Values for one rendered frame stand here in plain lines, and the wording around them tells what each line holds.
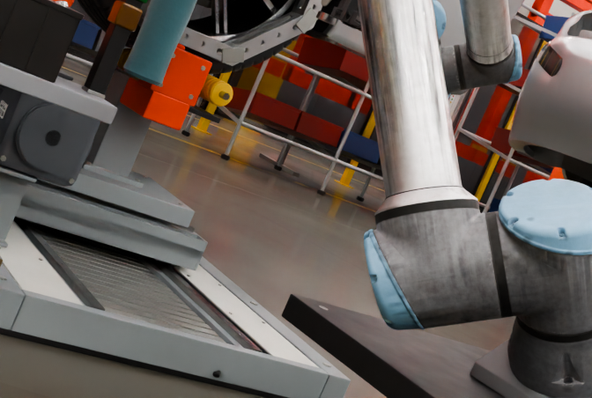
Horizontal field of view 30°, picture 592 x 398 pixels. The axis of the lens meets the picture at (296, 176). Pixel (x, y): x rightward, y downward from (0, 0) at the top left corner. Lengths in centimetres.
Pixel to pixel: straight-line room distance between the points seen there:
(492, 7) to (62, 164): 87
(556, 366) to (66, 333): 88
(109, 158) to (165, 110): 23
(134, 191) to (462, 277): 123
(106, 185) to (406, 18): 114
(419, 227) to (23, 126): 90
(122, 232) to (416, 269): 118
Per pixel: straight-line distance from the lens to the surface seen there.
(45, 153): 217
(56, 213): 251
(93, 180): 255
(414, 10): 162
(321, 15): 239
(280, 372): 225
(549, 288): 153
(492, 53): 210
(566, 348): 160
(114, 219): 256
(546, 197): 156
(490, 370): 170
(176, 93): 250
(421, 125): 157
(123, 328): 206
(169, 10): 233
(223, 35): 263
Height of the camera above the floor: 59
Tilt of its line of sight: 4 degrees down
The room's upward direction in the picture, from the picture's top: 23 degrees clockwise
